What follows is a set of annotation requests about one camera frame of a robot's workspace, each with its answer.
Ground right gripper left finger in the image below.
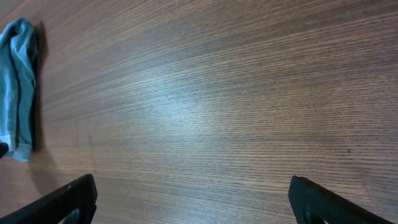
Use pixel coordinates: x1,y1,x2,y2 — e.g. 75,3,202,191
1,174,98,224

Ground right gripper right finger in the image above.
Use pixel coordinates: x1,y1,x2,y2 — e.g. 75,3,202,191
288,175,392,224

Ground light blue denim shorts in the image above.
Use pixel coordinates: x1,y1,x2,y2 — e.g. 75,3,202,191
1,18,39,162

